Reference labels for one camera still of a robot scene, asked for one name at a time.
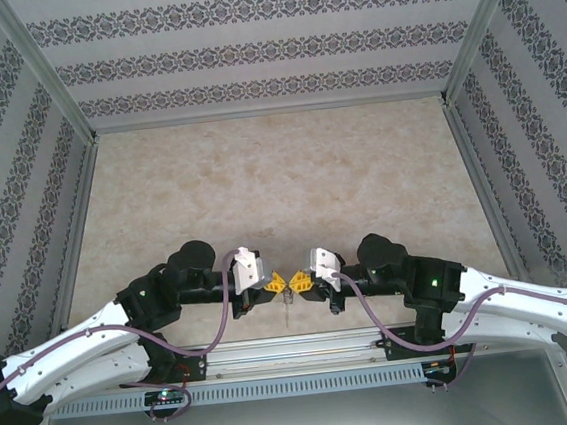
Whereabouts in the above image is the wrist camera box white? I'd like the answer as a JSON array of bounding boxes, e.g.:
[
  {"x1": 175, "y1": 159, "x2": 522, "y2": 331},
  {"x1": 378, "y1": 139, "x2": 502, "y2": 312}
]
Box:
[
  {"x1": 229, "y1": 244, "x2": 275, "y2": 296},
  {"x1": 303, "y1": 244, "x2": 348, "y2": 292}
]

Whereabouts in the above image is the aluminium table side rail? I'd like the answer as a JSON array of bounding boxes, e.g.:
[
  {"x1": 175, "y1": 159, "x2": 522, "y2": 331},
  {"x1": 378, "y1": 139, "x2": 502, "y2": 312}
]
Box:
[
  {"x1": 440, "y1": 94, "x2": 545, "y2": 318},
  {"x1": 24, "y1": 138, "x2": 121, "y2": 363}
]

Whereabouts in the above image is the aluminium frame crossbeam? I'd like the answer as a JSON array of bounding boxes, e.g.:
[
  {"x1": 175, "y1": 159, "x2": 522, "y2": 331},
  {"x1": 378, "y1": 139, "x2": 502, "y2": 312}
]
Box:
[{"x1": 87, "y1": 87, "x2": 449, "y2": 138}]

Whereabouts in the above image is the aluminium mounting rail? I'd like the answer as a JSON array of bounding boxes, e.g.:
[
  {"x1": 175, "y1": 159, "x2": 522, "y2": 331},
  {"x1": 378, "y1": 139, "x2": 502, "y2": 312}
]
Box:
[{"x1": 24, "y1": 308, "x2": 567, "y2": 400}]

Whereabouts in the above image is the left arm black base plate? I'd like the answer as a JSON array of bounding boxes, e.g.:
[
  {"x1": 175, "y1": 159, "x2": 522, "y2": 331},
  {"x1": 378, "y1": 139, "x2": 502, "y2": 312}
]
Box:
[{"x1": 116, "y1": 346, "x2": 211, "y2": 391}]

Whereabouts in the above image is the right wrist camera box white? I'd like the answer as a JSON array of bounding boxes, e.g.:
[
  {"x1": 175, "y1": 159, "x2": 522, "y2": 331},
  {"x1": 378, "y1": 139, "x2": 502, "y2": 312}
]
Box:
[{"x1": 303, "y1": 244, "x2": 348, "y2": 292}]

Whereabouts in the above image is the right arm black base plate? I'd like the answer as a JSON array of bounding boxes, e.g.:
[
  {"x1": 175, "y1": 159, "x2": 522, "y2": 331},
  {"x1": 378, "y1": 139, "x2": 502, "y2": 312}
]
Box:
[{"x1": 380, "y1": 318, "x2": 477, "y2": 364}]

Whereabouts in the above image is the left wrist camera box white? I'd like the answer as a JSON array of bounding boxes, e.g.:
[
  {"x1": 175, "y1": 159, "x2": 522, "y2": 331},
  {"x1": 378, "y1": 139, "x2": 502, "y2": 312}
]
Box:
[{"x1": 229, "y1": 244, "x2": 275, "y2": 296}]

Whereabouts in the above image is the grey carabiner keyring organizer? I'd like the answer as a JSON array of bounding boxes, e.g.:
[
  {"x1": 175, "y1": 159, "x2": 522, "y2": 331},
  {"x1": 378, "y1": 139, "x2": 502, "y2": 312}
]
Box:
[{"x1": 280, "y1": 289, "x2": 297, "y2": 330}]

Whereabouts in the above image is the aluminium frame post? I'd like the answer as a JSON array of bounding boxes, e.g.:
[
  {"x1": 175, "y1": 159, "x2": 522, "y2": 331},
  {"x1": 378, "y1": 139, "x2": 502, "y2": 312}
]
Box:
[
  {"x1": 429, "y1": 0, "x2": 541, "y2": 107},
  {"x1": 0, "y1": 0, "x2": 101, "y2": 151}
]

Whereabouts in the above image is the slotted grey cable duct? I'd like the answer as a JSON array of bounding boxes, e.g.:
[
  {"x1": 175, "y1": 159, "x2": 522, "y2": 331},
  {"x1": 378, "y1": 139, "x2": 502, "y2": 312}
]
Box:
[{"x1": 47, "y1": 362, "x2": 428, "y2": 421}]

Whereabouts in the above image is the grey metal sheet panel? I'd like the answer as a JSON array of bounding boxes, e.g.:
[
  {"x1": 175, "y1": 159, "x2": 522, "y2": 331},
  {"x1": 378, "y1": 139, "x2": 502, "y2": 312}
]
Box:
[{"x1": 9, "y1": 340, "x2": 567, "y2": 425}]

